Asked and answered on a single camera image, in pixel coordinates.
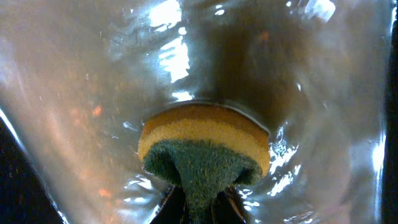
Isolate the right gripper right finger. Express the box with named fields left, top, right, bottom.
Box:
left=214, top=188, right=246, bottom=224

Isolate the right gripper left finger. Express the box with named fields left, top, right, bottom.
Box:
left=150, top=187, right=187, bottom=224

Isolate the green yellow sponge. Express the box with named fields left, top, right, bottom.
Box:
left=138, top=105, right=271, bottom=223

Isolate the black water tray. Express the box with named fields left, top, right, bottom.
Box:
left=1, top=0, right=397, bottom=223

